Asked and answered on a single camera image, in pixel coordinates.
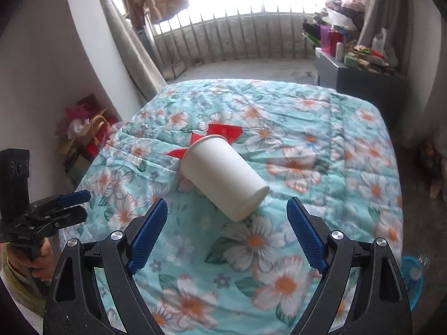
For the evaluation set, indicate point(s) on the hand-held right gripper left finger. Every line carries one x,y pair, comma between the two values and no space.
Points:
146,237

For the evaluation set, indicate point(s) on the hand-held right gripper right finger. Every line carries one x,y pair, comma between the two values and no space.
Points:
307,237

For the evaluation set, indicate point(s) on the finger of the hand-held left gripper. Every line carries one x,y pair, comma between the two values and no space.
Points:
66,216
73,197

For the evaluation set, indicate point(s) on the white paper cup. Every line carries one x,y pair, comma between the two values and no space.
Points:
223,174

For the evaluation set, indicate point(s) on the blue plastic basket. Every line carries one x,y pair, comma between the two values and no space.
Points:
414,286

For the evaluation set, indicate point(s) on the person's left forearm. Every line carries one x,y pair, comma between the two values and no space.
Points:
17,289

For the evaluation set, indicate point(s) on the person's left hand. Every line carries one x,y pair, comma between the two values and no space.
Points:
43,261

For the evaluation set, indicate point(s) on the pile of red gift bags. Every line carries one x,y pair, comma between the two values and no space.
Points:
83,136

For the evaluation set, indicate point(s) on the floral turquoise blanket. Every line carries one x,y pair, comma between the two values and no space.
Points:
279,111

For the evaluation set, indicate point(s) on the red plastic wrapper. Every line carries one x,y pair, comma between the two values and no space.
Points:
227,132

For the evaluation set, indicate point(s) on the beige cardboard piece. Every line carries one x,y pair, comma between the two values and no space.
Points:
435,188

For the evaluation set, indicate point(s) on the beige curtain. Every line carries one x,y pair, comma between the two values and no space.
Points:
132,52

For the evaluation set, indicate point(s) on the grey cabinet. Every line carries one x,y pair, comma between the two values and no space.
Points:
363,90

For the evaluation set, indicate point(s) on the green box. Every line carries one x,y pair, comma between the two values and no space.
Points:
351,60

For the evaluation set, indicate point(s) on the small white bottle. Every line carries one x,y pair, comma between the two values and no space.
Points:
339,51

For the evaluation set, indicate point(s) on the pile of small packets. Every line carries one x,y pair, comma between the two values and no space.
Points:
370,59

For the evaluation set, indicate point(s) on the pink bottle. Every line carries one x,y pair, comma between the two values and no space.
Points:
324,38

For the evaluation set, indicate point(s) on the black green object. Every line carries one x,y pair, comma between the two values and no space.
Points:
310,35

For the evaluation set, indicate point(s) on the red bottle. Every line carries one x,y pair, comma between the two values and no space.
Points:
335,36

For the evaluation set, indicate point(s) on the white plastic bag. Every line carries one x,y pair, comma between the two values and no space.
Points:
384,45

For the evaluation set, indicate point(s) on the metal balcony railing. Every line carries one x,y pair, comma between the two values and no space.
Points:
244,31

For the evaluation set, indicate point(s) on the pile of clothes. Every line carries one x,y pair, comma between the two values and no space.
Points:
344,7

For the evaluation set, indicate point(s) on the grey curtain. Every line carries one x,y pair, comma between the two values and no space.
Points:
379,3

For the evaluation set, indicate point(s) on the metal frame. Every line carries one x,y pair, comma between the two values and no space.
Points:
178,69

